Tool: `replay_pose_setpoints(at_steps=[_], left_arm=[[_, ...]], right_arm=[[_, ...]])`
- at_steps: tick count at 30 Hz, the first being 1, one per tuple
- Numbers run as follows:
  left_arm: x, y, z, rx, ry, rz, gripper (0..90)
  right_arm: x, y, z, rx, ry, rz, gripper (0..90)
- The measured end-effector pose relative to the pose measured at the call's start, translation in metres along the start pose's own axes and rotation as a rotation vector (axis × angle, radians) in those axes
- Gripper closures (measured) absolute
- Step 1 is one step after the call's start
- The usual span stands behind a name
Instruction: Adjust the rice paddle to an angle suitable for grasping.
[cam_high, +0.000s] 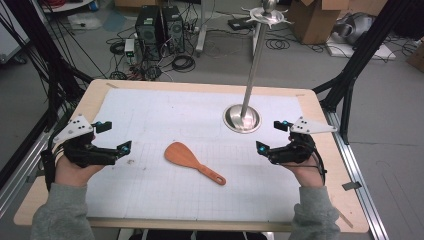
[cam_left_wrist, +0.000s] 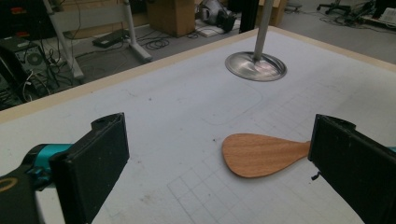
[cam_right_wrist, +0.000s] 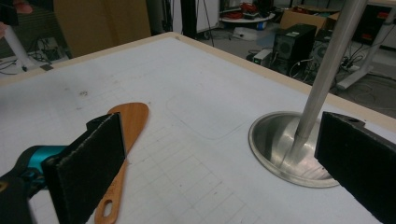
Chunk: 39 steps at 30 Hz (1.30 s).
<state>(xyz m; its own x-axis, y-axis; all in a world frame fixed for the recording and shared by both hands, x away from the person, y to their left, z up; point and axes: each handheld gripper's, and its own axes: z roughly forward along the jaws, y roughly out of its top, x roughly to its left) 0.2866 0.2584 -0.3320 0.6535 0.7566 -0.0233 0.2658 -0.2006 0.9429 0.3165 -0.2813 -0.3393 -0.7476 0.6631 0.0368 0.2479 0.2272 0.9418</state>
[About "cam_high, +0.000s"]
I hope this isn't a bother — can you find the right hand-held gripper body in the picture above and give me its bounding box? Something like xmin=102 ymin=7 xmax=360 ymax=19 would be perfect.
xmin=266 ymin=116 xmax=338 ymax=166

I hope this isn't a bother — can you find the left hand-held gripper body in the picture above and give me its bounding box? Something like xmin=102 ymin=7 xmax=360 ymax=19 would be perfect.
xmin=52 ymin=114 xmax=118 ymax=169

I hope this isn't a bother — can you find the wooden rice paddle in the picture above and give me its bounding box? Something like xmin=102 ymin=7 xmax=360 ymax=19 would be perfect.
xmin=163 ymin=141 xmax=227 ymax=187

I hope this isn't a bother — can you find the person's left hand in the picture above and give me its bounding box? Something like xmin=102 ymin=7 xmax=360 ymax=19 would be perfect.
xmin=54 ymin=155 xmax=107 ymax=188

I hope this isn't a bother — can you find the person's right hand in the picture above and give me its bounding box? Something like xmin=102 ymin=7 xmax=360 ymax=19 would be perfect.
xmin=288 ymin=160 xmax=325 ymax=189

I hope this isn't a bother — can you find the metal stand with hooks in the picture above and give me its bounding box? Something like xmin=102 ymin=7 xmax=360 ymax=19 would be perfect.
xmin=222 ymin=0 xmax=295 ymax=135

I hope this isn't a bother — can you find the white foam mat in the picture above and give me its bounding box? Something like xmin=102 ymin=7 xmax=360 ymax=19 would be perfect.
xmin=85 ymin=87 xmax=330 ymax=223

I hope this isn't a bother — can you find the small white power box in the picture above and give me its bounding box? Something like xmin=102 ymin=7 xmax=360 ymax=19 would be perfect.
xmin=123 ymin=38 xmax=136 ymax=58

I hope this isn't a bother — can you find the large black computer tower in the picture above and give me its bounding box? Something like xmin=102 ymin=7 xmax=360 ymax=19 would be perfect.
xmin=134 ymin=4 xmax=165 ymax=62

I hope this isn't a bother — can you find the open cardboard box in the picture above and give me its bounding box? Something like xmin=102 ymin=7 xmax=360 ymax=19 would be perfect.
xmin=286 ymin=0 xmax=352 ymax=46

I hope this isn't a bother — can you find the black flat device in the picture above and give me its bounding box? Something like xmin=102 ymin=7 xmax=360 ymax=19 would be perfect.
xmin=227 ymin=16 xmax=258 ymax=32

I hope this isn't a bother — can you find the slim black computer tower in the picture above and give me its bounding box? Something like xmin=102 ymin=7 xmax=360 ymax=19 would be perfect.
xmin=161 ymin=4 xmax=186 ymax=55

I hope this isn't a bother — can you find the grey bag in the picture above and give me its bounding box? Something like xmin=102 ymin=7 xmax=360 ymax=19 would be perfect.
xmin=332 ymin=12 xmax=377 ymax=46

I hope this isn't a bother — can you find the white flat board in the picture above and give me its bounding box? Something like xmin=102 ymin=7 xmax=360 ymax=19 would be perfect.
xmin=324 ymin=35 xmax=398 ymax=62

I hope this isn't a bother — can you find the white desk leg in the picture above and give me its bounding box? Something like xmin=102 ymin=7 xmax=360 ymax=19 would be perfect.
xmin=195 ymin=0 xmax=208 ymax=57

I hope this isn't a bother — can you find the white cabinet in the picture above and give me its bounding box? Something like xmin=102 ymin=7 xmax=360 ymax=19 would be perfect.
xmin=0 ymin=0 xmax=32 ymax=65

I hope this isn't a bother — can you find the small cardboard box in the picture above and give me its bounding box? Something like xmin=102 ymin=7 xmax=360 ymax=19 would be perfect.
xmin=405 ymin=39 xmax=424 ymax=74

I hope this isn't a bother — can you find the right hand-held gripper black cable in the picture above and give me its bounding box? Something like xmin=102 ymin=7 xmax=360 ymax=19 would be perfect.
xmin=281 ymin=145 xmax=328 ymax=185

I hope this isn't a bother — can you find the hand-held gripper black cable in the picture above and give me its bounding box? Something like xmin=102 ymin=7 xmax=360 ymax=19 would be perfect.
xmin=39 ymin=145 xmax=68 ymax=192
xmin=281 ymin=145 xmax=328 ymax=185

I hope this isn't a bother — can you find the left hand-held gripper black cable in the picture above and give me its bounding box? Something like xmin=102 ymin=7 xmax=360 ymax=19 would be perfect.
xmin=39 ymin=145 xmax=68 ymax=192

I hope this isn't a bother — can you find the grey metal bracket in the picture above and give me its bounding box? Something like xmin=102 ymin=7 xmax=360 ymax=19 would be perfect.
xmin=341 ymin=180 xmax=363 ymax=192

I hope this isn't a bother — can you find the aluminium rail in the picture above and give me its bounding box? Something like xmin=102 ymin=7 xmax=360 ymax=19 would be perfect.
xmin=0 ymin=129 xmax=58 ymax=219
xmin=323 ymin=109 xmax=390 ymax=240

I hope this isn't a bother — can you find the black metal frame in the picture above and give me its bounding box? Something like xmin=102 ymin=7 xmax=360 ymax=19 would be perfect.
xmin=0 ymin=0 xmax=95 ymax=191
xmin=312 ymin=0 xmax=415 ymax=146

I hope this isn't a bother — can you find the thin coiled black cable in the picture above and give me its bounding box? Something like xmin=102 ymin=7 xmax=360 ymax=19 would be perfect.
xmin=265 ymin=37 xmax=292 ymax=51

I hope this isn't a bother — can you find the thick coiled black cable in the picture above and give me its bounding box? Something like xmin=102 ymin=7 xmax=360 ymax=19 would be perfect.
xmin=170 ymin=53 xmax=197 ymax=73

